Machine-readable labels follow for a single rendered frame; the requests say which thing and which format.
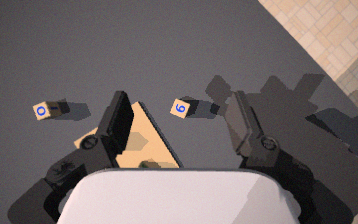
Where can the peach flat mat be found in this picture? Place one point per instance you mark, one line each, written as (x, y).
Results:
(145, 144)

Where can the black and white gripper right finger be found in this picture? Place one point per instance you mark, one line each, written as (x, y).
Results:
(262, 153)

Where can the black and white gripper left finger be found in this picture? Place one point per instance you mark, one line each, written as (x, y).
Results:
(39, 205)

